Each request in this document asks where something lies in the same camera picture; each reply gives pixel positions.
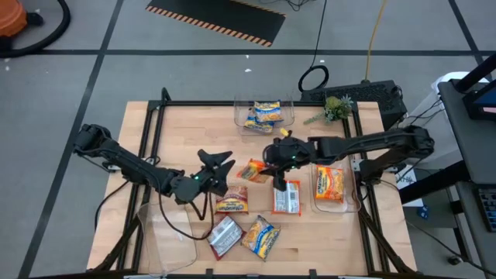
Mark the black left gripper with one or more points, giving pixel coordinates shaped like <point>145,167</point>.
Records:
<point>207,178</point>

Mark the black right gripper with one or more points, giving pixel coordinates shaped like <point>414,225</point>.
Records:
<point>290,153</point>

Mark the orange Maruchan noodle pack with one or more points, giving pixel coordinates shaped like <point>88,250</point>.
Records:
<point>329,184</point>
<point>290,200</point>
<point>251,170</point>

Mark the red Maruchan noodle pack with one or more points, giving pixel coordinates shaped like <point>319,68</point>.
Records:
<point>232,201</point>
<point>224,236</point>

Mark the blue Maruchan noodle pack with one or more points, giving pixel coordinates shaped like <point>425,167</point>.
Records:
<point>267,111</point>
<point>260,237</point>
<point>255,125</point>

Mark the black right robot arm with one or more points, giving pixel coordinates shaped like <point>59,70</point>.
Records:
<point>368,143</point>

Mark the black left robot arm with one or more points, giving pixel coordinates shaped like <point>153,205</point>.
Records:
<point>131,166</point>

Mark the clear plastic bin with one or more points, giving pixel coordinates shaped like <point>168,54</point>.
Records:
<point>350,193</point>
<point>286,116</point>
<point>170,252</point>

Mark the green artificial succulent plant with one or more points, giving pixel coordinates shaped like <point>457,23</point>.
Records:
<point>337,108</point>

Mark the white printed paper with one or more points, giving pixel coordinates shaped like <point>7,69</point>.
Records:
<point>407,186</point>

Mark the black hazard-striped floor mat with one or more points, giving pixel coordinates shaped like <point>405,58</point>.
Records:
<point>217,15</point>

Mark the small blue item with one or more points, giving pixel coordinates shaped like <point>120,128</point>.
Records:
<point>422,212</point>

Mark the white container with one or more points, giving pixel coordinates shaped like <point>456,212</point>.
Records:
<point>443,81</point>

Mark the grey desk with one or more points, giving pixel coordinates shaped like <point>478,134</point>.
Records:
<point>472,147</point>

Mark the black floor plug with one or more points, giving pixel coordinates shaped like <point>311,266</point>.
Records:
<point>454,260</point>

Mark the black keyboard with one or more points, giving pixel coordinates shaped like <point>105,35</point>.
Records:
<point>489,209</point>

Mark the black monitor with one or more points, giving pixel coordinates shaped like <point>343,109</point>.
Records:
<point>486,102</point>

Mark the orange shop vacuum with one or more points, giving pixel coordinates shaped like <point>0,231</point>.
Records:
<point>9,17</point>

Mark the black aluminium table frame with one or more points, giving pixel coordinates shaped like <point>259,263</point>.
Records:
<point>193,103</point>

